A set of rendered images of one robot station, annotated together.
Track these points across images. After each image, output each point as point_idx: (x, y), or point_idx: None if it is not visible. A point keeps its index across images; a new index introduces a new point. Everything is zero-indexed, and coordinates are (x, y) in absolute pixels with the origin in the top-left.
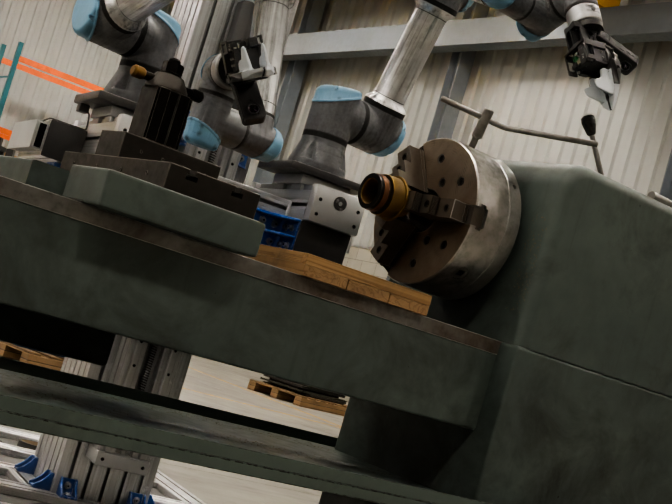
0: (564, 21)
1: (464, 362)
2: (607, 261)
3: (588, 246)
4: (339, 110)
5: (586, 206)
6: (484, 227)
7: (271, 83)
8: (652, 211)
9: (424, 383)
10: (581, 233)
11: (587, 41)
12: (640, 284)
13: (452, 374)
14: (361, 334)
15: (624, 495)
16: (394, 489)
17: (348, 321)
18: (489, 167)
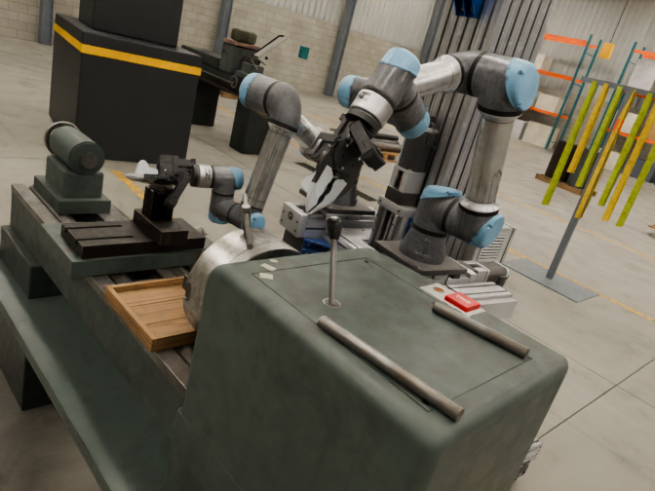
0: (395, 113)
1: (177, 401)
2: (238, 370)
3: (220, 346)
4: (422, 206)
5: (217, 305)
6: (189, 301)
7: (250, 184)
8: (282, 335)
9: (158, 401)
10: (214, 330)
11: (321, 135)
12: (271, 414)
13: (172, 406)
14: (131, 348)
15: None
16: (83, 447)
17: (126, 336)
18: (217, 254)
